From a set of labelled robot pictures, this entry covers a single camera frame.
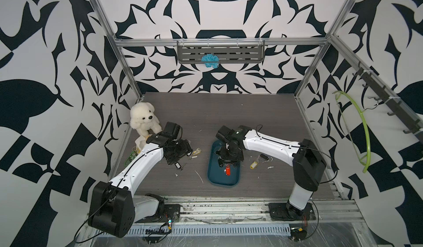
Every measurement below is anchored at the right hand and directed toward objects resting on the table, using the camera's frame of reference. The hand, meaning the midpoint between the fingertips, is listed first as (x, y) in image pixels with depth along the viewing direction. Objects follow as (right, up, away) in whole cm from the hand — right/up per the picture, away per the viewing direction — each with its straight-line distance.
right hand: (224, 160), depth 83 cm
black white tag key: (-24, -4, +5) cm, 25 cm away
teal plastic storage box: (-4, -8, +2) cm, 9 cm away
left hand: (-19, +5, +1) cm, 20 cm away
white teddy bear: (-42, +20, +4) cm, 47 cm away
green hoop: (+58, +24, 0) cm, 63 cm away
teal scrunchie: (-7, +52, +8) cm, 53 cm away
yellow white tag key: (+16, -4, +6) cm, 18 cm away
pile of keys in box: (-1, -2, +4) cm, 5 cm away
